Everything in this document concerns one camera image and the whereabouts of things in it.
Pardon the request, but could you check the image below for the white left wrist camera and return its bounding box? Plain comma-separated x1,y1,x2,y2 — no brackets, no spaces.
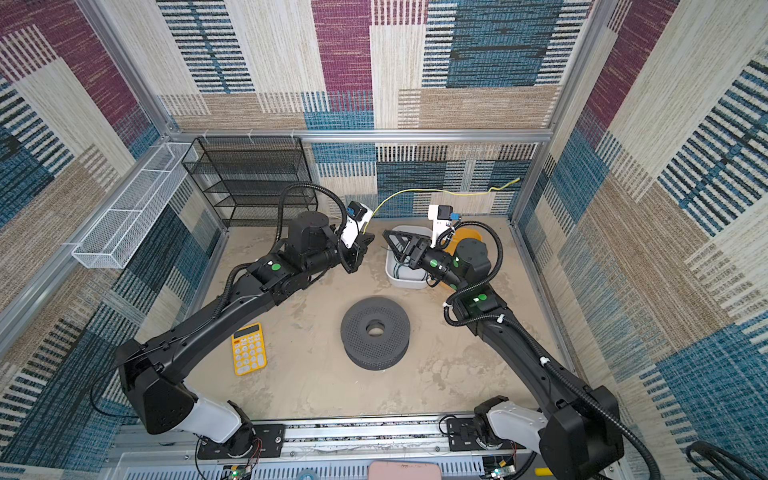
341,201,373,249

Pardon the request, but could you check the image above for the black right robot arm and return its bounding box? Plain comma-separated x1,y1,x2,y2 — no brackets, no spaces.
383,223,661,479

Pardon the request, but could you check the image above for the yellow plastic bin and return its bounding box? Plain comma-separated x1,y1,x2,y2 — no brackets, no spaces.
445,228,482,255

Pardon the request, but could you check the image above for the black wire shelf rack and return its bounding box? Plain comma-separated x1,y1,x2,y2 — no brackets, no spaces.
182,136,312,227

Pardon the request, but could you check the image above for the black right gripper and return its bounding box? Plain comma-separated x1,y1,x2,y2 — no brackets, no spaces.
383,230,466,292

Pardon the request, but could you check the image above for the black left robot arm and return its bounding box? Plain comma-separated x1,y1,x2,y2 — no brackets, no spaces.
112,182,374,445

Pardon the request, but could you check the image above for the dark grey foam spool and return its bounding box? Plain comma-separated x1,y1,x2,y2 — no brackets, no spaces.
340,296,411,371

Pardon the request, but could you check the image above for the yellow cable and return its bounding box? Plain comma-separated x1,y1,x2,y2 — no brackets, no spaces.
362,176,522,235

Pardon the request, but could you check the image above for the yellow calculator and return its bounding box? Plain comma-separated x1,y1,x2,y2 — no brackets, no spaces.
231,323,268,377

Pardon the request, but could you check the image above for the aluminium mounting rail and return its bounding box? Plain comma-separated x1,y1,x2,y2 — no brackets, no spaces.
99,412,553,479

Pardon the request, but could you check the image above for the black chair frame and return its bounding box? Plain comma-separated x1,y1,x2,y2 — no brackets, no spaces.
684,440,767,480

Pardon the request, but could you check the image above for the pink phone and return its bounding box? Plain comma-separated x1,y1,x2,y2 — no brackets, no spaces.
367,461,442,480

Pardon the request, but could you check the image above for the white wire mesh basket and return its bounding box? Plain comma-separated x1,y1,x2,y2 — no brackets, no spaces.
72,142,190,269

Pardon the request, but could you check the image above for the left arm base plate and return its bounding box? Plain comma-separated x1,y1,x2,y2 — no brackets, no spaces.
196,423,286,460

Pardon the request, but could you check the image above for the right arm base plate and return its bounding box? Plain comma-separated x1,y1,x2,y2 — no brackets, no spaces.
438,415,521,452

